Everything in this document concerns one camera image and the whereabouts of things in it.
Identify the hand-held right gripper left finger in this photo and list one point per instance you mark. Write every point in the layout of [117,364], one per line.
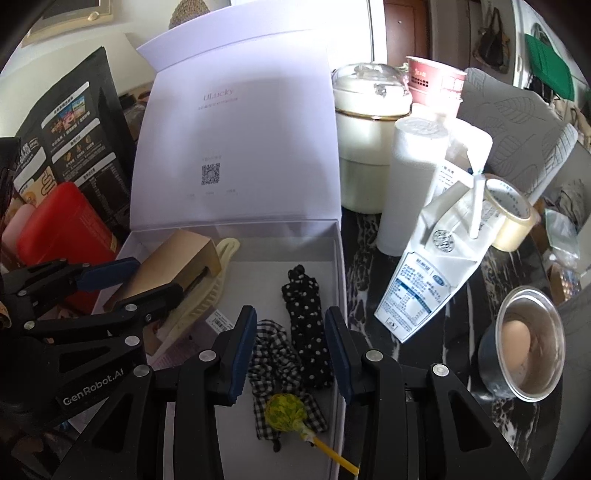
[242,360]

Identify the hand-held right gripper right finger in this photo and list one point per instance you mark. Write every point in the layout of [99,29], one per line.
[339,355]

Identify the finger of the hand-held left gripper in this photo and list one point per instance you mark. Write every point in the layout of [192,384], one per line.
[111,272]
[157,300]

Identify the black white checkered scrunchie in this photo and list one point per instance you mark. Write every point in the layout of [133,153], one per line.
[272,360]

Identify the brown cardboard box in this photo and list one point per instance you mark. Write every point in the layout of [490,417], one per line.
[171,263]

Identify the pale yellow hair clip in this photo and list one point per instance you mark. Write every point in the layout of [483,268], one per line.
[198,300]

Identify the black polka-dot scrunchie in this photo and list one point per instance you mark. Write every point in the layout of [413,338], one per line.
[307,323]

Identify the small purple box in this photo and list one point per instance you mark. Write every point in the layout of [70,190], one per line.
[194,339]

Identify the yellow green lollipop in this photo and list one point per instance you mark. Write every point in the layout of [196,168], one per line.
[282,410]

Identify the lavender gift box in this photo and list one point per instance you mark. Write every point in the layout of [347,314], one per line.
[249,138]

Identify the red plastic container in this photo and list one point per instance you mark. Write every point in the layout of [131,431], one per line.
[64,230]

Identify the pink cylinder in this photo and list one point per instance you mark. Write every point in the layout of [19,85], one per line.
[16,230]

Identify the white milk carton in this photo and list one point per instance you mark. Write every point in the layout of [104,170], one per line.
[425,286]

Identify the black food pouch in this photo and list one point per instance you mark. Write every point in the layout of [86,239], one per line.
[78,124]

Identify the brown egg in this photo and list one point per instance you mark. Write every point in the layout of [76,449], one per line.
[519,344]

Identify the steel bowl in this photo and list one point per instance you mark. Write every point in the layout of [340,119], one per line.
[521,378]

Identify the white kettle with glass lid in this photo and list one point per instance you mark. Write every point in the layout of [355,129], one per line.
[364,147]

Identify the clear tape roll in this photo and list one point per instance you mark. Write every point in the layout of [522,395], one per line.
[512,221]

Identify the clear plastic bag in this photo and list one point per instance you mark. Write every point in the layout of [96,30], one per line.
[561,230]

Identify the pink paper cup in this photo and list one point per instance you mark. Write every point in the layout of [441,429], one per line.
[438,83]

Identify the grey leaf-pattern chair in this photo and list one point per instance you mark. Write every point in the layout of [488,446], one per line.
[517,124]

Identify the brown door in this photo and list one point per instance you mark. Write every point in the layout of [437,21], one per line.
[406,27]

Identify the dark hanging handbag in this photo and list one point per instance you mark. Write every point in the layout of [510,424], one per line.
[494,41]

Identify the green tote bag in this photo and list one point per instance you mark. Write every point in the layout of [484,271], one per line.
[549,64]

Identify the gold picture frame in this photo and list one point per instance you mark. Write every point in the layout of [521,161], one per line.
[69,16]

